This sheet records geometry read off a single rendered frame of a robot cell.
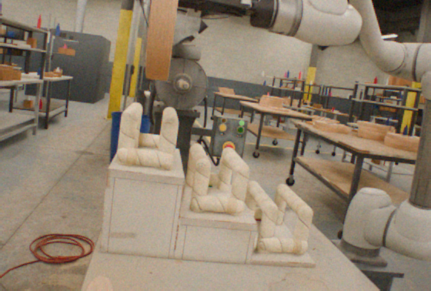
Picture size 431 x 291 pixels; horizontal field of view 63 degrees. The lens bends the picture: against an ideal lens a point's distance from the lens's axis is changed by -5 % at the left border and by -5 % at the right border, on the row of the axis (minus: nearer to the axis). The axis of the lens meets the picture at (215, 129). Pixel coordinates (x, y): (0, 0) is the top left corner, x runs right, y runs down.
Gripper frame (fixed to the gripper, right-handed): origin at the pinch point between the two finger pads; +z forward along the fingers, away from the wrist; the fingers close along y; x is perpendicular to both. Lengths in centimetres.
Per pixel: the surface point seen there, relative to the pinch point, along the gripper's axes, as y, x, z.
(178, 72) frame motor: 96, -16, -6
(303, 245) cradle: -11, -49, -33
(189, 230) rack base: -13.1, -46.4, -7.6
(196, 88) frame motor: 97, -22, -15
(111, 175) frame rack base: -13.0, -36.7, 8.4
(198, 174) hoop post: -9.3, -35.8, -8.4
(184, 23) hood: 68, 3, -4
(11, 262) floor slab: 135, -145, 82
